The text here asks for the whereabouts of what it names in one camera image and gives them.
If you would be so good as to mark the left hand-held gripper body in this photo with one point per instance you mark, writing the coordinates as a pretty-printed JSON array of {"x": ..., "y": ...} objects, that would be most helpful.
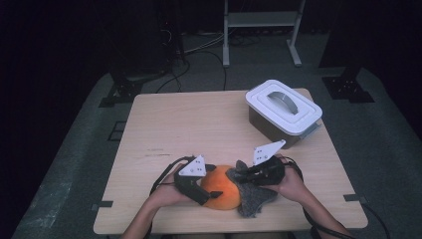
[{"x": 192, "y": 169}]

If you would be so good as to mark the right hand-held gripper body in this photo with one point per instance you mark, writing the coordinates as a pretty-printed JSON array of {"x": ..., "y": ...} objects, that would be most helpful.
[{"x": 272, "y": 172}]

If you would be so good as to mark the orange plush toy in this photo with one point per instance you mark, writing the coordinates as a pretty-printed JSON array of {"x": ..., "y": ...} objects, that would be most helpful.
[{"x": 220, "y": 189}]

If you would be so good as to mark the grey fluffy cloth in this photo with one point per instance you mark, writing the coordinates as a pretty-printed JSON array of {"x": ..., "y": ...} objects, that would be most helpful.
[{"x": 253, "y": 200}]

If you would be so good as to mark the brown transparent storage box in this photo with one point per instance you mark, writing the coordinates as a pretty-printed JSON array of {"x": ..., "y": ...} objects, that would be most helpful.
[{"x": 265, "y": 127}]

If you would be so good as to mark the person's right hand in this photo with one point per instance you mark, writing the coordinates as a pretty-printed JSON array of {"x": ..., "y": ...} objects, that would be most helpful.
[{"x": 293, "y": 186}]

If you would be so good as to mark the person's left hand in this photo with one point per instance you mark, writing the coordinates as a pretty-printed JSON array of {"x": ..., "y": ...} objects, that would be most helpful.
[{"x": 166, "y": 195}]

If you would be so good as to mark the black floor tape marking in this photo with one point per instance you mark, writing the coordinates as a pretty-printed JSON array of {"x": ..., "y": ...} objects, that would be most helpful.
[{"x": 117, "y": 131}]

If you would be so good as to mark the black tape strip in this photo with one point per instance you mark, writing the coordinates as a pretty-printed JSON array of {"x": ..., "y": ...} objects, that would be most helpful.
[
  {"x": 104, "y": 204},
  {"x": 353, "y": 198}
]

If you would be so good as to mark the black stand base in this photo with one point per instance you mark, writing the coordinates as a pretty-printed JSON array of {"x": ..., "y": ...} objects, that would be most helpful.
[
  {"x": 124, "y": 91},
  {"x": 348, "y": 88}
]

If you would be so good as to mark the white metal stand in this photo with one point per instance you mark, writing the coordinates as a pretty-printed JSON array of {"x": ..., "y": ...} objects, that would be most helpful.
[{"x": 260, "y": 19}]

